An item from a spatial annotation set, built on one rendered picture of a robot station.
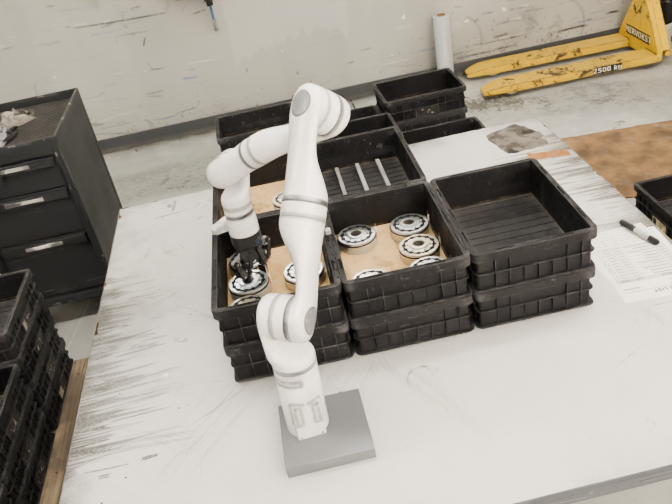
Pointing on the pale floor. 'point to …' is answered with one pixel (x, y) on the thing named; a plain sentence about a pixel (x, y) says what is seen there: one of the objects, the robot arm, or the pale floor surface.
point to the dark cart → (56, 200)
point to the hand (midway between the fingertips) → (257, 276)
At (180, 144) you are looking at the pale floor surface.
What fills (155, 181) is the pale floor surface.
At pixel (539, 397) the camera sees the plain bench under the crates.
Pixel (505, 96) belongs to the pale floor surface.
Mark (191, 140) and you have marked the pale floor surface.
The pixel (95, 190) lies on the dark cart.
